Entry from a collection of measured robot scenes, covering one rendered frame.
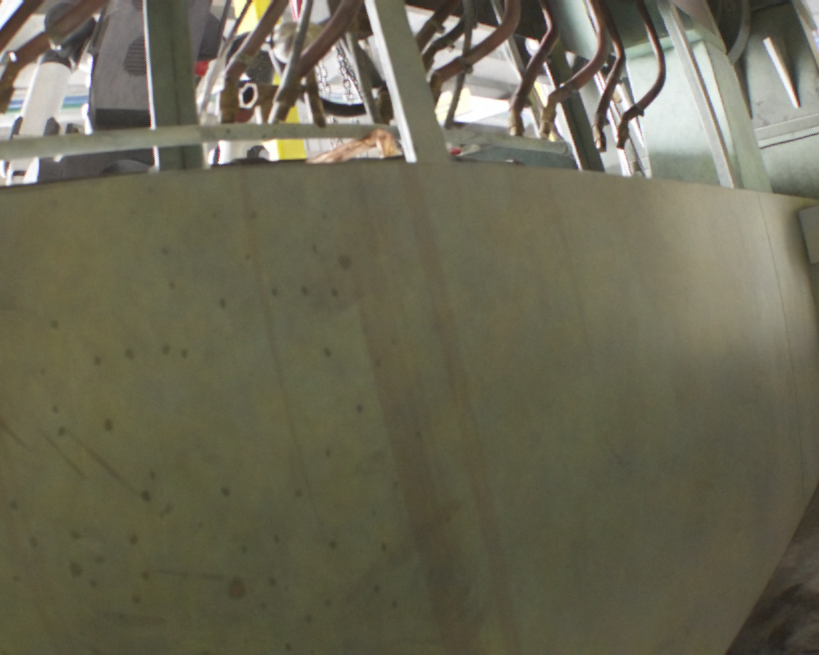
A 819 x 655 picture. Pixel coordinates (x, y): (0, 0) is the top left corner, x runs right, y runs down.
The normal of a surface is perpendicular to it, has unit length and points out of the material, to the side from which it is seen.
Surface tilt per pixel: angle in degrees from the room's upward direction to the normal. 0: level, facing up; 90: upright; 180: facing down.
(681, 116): 72
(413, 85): 90
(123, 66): 94
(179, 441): 90
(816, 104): 90
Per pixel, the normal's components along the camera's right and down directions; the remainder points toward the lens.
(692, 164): -0.67, -0.18
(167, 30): 0.74, -0.19
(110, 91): 0.29, 0.00
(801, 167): -0.63, 0.13
